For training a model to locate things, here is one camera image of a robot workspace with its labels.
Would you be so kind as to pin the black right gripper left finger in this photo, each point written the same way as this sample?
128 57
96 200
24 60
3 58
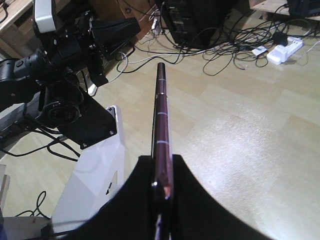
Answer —
126 216

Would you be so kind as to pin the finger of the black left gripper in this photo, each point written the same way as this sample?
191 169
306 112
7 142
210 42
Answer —
115 30
108 47

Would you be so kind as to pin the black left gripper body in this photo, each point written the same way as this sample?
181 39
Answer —
73 47

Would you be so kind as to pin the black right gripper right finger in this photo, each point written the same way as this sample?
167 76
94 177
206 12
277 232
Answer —
196 215

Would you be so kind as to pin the black foldable phone purple case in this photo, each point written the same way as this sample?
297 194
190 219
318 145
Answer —
163 178

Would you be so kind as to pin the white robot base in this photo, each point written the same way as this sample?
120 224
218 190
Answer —
46 189

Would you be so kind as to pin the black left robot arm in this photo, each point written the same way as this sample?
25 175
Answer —
51 75

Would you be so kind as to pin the black computer tower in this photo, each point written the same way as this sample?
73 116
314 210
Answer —
192 23

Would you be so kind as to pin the white power strip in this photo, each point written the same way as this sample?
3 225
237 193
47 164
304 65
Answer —
280 53

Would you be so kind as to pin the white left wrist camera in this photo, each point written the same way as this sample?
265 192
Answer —
44 12

